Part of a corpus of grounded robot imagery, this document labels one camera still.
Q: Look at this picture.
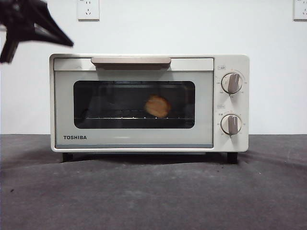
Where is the round golden bread roll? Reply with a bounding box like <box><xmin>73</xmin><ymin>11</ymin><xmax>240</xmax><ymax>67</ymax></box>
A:
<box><xmin>144</xmin><ymin>93</ymin><xmax>172</xmax><ymax>118</ymax></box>

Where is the oven door with beige handle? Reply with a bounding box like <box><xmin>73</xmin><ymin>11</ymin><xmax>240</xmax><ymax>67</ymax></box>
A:
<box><xmin>53</xmin><ymin>56</ymin><xmax>215</xmax><ymax>149</ymax></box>

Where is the beige oven control knob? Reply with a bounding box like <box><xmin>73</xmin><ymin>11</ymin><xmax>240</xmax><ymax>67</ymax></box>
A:
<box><xmin>220</xmin><ymin>114</ymin><xmax>243</xmax><ymax>135</ymax></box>
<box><xmin>221</xmin><ymin>72</ymin><xmax>243</xmax><ymax>94</ymax></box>

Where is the white Toshiba toaster oven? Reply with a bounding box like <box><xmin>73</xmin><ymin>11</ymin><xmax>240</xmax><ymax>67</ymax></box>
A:
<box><xmin>49</xmin><ymin>53</ymin><xmax>250</xmax><ymax>165</ymax></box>

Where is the white wall socket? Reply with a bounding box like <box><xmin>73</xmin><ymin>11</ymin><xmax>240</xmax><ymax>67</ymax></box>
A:
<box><xmin>293</xmin><ymin>0</ymin><xmax>307</xmax><ymax>22</ymax></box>
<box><xmin>76</xmin><ymin>0</ymin><xmax>100</xmax><ymax>21</ymax></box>

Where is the metal wire oven rack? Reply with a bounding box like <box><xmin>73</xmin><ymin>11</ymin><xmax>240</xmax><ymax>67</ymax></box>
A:
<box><xmin>83</xmin><ymin>109</ymin><xmax>194</xmax><ymax>121</ymax></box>

